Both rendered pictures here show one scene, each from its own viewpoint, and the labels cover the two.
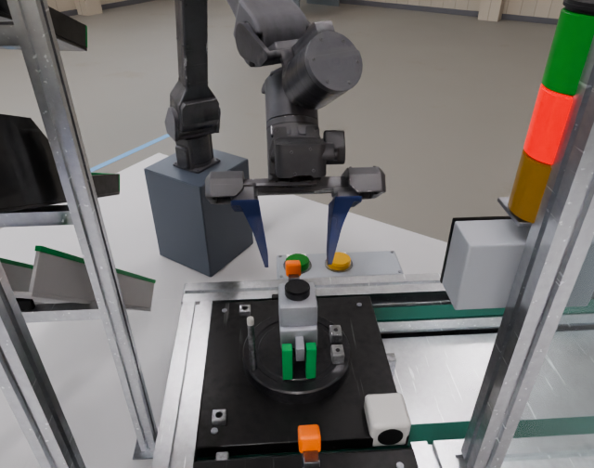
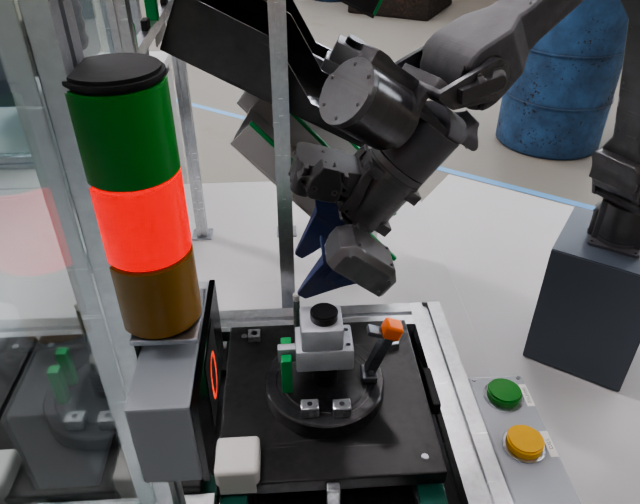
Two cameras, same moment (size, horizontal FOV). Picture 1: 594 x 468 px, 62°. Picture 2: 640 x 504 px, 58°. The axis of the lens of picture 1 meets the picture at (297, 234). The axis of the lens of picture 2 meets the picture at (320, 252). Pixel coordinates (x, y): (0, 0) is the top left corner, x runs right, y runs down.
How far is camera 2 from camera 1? 65 cm
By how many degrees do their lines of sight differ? 72
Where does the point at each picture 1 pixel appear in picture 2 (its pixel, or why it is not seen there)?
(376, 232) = not seen: outside the picture
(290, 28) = (448, 60)
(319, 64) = (331, 85)
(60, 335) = (403, 267)
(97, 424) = not seen: hidden behind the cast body
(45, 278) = (246, 143)
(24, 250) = (511, 218)
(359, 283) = (483, 469)
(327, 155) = (297, 174)
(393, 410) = (233, 458)
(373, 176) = (336, 245)
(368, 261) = (544, 486)
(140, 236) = not seen: hidden behind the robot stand
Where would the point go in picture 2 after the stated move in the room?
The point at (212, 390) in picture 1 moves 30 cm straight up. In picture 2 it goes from (286, 330) to (277, 118)
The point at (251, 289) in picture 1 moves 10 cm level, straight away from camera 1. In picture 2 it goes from (443, 354) to (516, 347)
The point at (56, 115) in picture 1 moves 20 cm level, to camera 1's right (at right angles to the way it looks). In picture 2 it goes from (272, 42) to (257, 106)
